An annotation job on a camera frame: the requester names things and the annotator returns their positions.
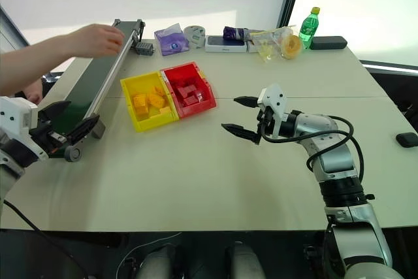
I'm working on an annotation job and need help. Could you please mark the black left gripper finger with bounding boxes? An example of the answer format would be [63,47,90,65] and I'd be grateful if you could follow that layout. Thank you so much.
[66,113,101,146]
[37,100,72,123]

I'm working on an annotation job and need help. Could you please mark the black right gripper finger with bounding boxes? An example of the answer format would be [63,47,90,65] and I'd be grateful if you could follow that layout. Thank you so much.
[221,123,263,145]
[233,95,261,109]

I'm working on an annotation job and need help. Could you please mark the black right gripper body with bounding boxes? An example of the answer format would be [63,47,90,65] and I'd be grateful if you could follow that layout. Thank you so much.
[256,105,275,137]

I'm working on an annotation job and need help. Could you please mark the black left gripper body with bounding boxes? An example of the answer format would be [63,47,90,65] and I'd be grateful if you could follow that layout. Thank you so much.
[28,119,72,156]

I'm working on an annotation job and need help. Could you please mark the person's bare right hand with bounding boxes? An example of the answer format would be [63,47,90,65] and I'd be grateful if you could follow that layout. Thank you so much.
[23,80,44,105]

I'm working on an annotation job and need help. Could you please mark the person's bare left hand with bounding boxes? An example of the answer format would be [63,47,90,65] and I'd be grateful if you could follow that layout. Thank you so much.
[67,23,125,59]

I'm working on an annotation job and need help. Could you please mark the red plastic bin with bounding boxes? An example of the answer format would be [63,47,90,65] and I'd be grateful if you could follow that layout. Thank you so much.
[159,61,217,120]

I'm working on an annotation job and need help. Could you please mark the large yellow toy brick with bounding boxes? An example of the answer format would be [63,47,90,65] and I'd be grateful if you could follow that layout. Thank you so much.
[131,93,150,118]

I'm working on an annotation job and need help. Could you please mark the white phone box, dark lid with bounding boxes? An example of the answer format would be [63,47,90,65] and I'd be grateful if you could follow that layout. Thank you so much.
[204,35,248,54]

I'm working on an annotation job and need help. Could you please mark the yellow plastic bin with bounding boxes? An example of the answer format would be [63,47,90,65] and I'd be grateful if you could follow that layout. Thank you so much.
[120,71,180,133]

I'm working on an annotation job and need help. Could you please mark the clear plastic bag, yellow contents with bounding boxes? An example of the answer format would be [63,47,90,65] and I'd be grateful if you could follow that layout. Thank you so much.
[248,25,294,62]

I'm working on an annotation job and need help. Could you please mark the purple patterned folded pouch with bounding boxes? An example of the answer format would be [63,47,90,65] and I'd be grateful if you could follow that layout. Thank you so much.
[223,25,250,41]

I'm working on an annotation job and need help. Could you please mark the yellow round roll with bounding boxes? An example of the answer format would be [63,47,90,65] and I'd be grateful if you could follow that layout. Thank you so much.
[280,34,303,60]

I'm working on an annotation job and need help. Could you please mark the green plastic bottle, yellow cap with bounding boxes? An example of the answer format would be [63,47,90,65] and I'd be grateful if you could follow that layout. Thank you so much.
[298,7,321,50]

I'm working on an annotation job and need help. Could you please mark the purple plastic bag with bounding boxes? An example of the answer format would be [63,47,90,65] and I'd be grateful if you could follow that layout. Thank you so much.
[153,23,191,57]

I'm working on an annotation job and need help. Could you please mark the black oblong case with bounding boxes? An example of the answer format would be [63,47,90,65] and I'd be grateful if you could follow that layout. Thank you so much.
[310,36,348,51]

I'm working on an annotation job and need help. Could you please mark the dark grey perforated block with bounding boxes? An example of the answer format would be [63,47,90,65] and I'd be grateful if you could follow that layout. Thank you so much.
[135,42,155,56]

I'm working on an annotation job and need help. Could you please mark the dark rounded shape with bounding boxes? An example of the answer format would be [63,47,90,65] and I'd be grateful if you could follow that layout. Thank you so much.
[224,241,267,279]
[135,243,190,279]

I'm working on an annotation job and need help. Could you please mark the small black rounded object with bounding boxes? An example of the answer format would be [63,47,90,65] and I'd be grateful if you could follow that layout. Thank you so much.
[396,132,418,148]

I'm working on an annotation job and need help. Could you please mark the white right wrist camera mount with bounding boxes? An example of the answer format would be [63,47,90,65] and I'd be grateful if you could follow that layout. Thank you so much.
[257,83,289,139]

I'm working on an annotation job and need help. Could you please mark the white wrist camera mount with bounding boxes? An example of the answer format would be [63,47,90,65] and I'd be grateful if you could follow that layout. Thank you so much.
[0,95,50,162]
[257,83,289,139]

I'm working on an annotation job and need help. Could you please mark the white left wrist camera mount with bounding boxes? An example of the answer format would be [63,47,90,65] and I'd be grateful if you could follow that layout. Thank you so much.
[0,95,50,162]

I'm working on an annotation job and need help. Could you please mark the green conveyor belt, aluminium frame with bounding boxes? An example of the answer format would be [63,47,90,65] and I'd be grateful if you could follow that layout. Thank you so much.
[48,18,146,163]

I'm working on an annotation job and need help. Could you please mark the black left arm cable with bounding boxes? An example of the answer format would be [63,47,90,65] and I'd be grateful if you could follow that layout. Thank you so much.
[2,199,91,279]

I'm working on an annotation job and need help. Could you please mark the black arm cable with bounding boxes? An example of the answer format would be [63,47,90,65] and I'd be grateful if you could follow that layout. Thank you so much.
[260,115,365,182]
[2,199,91,279]

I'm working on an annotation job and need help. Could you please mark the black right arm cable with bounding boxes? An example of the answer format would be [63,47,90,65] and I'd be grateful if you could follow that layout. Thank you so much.
[260,115,365,182]

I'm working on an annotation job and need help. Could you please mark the thin white cable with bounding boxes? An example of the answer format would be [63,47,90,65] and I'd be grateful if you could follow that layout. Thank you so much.
[116,231,182,279]

